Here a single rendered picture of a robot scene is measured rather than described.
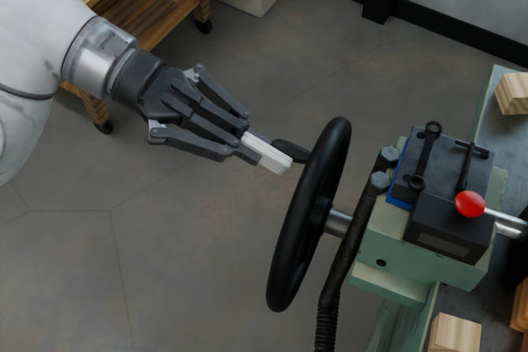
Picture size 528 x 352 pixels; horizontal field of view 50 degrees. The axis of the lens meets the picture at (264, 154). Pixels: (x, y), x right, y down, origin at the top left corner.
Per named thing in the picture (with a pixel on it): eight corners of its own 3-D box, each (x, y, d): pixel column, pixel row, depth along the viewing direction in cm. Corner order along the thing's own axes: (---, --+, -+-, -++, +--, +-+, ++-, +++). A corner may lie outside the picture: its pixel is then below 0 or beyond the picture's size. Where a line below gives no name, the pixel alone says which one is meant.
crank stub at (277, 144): (266, 158, 73) (273, 144, 75) (308, 172, 72) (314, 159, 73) (267, 145, 71) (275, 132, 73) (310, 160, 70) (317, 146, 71)
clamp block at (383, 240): (386, 170, 77) (400, 131, 70) (485, 203, 74) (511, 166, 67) (353, 263, 70) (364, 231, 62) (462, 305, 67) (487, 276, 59)
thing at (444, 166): (405, 142, 69) (415, 115, 64) (496, 172, 66) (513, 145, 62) (374, 232, 62) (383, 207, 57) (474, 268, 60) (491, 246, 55)
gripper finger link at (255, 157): (228, 134, 70) (217, 152, 69) (262, 155, 70) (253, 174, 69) (225, 140, 71) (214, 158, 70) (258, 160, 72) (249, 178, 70)
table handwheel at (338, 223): (251, 337, 83) (316, 193, 101) (382, 394, 78) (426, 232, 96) (258, 231, 61) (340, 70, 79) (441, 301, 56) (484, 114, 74)
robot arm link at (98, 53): (105, 1, 68) (148, 27, 69) (100, 45, 76) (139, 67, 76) (62, 51, 63) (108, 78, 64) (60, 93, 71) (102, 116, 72)
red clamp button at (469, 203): (456, 189, 59) (459, 185, 58) (485, 199, 58) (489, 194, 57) (450, 213, 57) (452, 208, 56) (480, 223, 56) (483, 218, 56)
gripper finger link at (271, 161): (243, 134, 70) (240, 139, 70) (291, 163, 70) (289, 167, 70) (236, 144, 73) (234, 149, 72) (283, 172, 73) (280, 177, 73)
